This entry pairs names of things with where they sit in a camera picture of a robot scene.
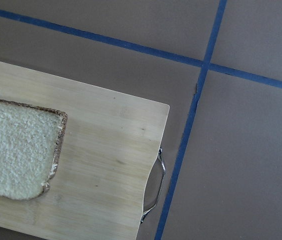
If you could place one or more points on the wooden cutting board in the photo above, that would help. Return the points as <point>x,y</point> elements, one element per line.
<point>110,145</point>

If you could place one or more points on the metal cutting board handle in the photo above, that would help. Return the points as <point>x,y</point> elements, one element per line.
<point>160,160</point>

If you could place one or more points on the bread slice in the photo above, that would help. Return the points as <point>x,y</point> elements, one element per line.
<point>31,139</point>

